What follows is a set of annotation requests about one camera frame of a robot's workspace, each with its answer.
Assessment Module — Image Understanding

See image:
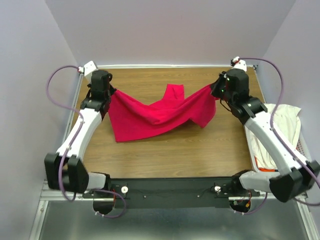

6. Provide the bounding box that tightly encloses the pink t-shirt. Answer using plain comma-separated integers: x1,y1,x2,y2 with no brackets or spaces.
108,84,217,143

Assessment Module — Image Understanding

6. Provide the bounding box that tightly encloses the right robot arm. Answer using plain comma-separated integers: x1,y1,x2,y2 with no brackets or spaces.
210,68,320,203

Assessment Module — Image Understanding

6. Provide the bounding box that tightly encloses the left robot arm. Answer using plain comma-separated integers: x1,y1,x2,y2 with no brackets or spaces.
44,70,115,198

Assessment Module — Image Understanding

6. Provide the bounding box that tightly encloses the cream white t-shirt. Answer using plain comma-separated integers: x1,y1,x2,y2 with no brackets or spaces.
248,104,301,169

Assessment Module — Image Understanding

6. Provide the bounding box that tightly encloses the orange garment in basket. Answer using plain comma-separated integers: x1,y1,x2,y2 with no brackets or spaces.
258,167,278,173

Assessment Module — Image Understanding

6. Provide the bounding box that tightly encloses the white laundry basket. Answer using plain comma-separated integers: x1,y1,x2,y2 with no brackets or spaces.
244,128,311,171

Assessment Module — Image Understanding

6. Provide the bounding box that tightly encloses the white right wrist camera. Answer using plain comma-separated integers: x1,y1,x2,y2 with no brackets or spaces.
230,56,247,72

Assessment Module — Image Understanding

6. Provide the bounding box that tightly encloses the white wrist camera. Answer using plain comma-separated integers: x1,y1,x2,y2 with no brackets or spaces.
230,56,247,72
77,60,99,82

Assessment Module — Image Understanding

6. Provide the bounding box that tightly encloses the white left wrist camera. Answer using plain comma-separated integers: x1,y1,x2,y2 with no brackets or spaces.
77,60,99,82

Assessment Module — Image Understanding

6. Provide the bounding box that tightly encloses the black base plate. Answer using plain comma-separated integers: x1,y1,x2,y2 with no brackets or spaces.
83,176,260,216

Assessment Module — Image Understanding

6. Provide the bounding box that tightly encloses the aluminium table frame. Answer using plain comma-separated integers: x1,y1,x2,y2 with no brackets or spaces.
28,65,320,240

